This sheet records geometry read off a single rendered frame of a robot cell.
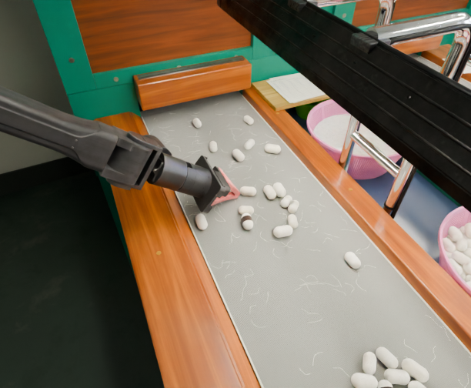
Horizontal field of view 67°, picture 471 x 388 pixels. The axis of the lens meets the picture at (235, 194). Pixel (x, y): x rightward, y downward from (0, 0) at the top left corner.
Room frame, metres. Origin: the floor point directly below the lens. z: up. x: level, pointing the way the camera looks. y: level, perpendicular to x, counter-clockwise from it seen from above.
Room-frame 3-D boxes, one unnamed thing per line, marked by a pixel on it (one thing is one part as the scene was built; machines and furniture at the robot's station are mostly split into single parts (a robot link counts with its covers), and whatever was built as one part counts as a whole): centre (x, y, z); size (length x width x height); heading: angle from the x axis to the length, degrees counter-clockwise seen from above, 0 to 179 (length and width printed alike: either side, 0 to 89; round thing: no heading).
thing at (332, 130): (0.76, -0.31, 0.71); 0.22 x 0.22 x 0.06
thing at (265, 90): (0.96, -0.23, 0.77); 0.33 x 0.15 x 0.01; 113
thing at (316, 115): (0.76, -0.31, 0.72); 0.27 x 0.27 x 0.10
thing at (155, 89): (0.87, 0.11, 0.83); 0.30 x 0.06 x 0.07; 113
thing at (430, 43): (1.14, -0.52, 0.83); 0.30 x 0.06 x 0.07; 113
